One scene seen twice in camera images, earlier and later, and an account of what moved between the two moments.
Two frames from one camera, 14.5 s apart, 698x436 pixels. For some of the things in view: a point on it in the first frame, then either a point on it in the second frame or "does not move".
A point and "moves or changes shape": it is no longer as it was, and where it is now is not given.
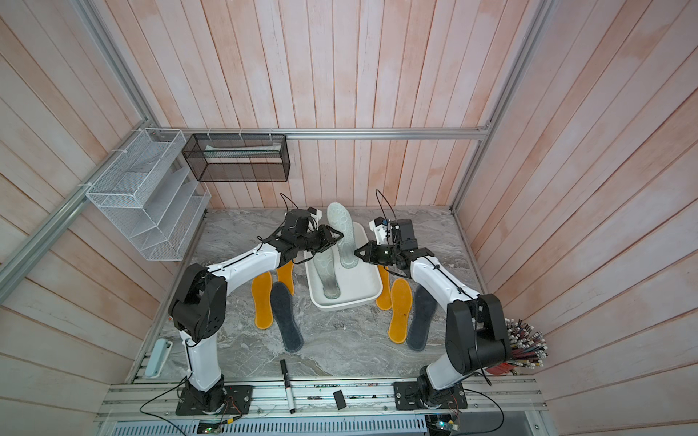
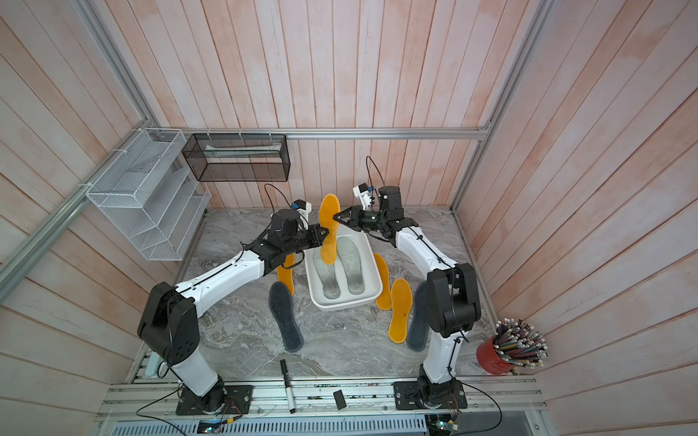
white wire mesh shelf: (157, 202) does not move
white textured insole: (339, 217) moves or changes shape
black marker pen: (287, 387) does not move
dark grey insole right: (424, 306) does not move
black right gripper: (373, 248) to (356, 216)
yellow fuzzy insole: (383, 302) does not move
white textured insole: (324, 263) does not move
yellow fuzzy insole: (261, 287) to (328, 208)
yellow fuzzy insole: (401, 302) does not move
